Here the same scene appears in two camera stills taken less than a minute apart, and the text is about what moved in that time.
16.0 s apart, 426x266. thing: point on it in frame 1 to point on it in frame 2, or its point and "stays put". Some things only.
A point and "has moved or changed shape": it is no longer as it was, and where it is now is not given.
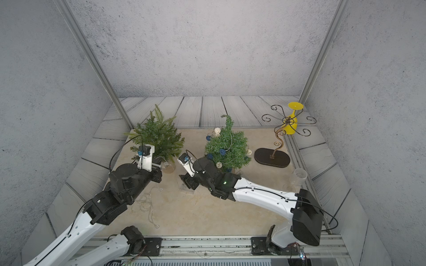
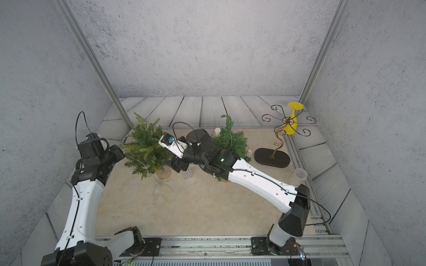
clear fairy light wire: [144, 203] to [161, 188]
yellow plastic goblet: [290, 123] stays put
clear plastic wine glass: [297, 178] stays put
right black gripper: [189, 180] to [177, 164]
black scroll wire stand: [275, 158] stays put
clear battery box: [185, 189] has moved or changed shape
